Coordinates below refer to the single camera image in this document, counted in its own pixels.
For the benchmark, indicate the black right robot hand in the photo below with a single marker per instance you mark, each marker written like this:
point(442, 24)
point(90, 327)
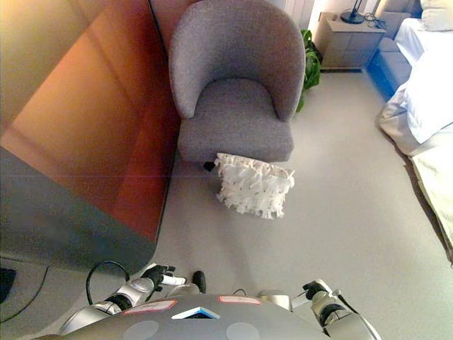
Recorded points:
point(312, 287)

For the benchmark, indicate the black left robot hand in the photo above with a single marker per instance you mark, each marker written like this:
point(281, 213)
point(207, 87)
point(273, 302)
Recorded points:
point(155, 273)

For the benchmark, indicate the white fringed pillow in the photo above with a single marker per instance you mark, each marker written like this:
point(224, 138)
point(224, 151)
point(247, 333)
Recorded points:
point(254, 186)

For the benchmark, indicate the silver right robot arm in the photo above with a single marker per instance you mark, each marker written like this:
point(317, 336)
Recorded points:
point(336, 311)

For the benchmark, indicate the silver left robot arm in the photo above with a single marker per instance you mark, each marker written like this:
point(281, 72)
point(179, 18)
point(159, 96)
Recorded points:
point(117, 300)

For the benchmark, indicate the grey upholstered armchair sofa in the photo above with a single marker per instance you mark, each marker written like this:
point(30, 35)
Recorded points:
point(235, 81)

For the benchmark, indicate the white bed pillow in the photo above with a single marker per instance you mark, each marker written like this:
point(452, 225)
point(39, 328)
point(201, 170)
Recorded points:
point(436, 12)

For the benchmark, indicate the black robot foot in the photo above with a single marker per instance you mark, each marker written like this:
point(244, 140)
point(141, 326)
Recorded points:
point(200, 280)

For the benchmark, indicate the grey robot torso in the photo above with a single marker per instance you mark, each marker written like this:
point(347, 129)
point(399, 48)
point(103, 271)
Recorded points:
point(198, 317)

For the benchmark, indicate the black flat device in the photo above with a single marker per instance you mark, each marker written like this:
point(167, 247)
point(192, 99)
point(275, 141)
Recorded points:
point(7, 283)

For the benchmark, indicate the brown wooden cabinet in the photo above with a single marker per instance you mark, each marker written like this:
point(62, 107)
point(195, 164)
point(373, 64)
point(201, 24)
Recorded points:
point(88, 117)

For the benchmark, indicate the bed with white duvet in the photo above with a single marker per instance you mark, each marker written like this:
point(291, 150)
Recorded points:
point(421, 99)

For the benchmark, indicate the green potted plant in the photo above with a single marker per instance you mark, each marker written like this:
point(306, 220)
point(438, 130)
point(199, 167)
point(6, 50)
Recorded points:
point(310, 65)

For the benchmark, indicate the beige bedside cabinet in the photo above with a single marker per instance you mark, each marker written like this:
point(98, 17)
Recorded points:
point(348, 40)

